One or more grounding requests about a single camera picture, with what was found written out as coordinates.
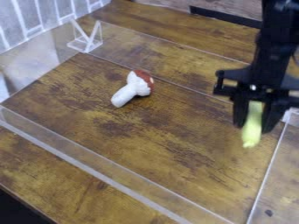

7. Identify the clear acrylic right barrier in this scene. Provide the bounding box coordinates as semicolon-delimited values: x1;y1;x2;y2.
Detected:
247;109;299;224

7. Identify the clear acrylic front barrier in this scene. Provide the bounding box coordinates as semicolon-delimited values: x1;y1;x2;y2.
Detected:
0;106;234;224

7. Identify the clear acrylic barrier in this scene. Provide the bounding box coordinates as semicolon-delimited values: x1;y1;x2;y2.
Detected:
247;109;299;224
0;106;234;224

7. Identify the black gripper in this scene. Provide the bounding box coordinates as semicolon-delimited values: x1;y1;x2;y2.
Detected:
214;66;299;134

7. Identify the clear acrylic triangle bracket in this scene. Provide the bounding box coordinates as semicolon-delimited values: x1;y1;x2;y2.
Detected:
67;20;104;53

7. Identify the white red toy mushroom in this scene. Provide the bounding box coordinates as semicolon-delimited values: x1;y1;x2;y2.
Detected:
111;70;155;108

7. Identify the black wall strip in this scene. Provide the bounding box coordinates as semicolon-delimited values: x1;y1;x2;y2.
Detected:
190;5;262;29

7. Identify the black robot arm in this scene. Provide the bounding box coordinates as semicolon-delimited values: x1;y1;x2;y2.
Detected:
214;0;299;133

